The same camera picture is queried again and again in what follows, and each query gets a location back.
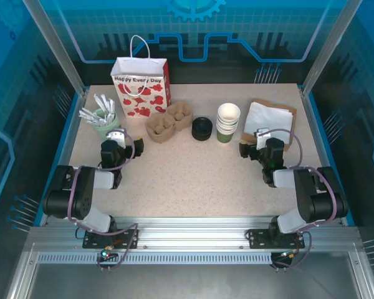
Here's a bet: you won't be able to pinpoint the white red printed paper bag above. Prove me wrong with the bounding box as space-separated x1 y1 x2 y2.
110 34 172 118

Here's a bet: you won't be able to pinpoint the brown pulp cup carrier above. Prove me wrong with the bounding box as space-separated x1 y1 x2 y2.
145 101 194 145

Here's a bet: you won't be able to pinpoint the black plastic cup lid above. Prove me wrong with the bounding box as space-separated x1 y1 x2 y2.
191 124 213 135
191 129 213 141
191 116 213 130

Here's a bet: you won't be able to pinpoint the white napkins on brown paper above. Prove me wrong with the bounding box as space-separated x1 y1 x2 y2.
241 98 297 153

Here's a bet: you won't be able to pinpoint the pale green mug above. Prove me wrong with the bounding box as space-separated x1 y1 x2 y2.
93 107 120 138

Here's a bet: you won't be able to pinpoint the blue table edge strip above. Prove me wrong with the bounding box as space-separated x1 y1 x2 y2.
33 92 84 227
305 93 357 227

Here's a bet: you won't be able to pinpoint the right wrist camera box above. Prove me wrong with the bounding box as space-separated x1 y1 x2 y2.
253 127 271 150

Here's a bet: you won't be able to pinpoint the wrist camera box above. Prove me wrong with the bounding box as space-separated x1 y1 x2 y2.
253 127 271 150
107 128 126 149

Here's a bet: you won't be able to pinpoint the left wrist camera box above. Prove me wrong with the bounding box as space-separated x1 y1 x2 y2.
107 128 126 149

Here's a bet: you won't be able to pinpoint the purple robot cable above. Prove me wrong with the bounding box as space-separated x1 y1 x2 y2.
261 128 339 272
67 130 140 272

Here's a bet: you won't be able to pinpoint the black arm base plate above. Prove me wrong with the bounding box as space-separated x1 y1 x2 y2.
247 229 306 249
82 228 140 250

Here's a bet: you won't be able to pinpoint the aluminium frame rail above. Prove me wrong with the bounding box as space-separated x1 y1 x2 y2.
24 216 362 254

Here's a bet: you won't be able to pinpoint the aluminium frame post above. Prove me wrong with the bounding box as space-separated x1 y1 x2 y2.
22 0 90 96
300 0 364 96

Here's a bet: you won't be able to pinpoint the slotted grey cable duct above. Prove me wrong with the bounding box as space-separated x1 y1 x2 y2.
36 252 274 265

